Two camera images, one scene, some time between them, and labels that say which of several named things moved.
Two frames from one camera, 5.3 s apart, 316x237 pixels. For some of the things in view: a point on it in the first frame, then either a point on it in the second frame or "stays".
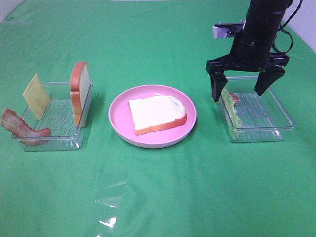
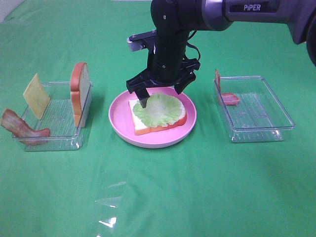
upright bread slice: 80,92 stays
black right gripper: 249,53 to 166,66
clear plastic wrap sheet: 112,201 stays
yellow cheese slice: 36,97 stays
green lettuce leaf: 233,123 to 160,109
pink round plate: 121,121 stays
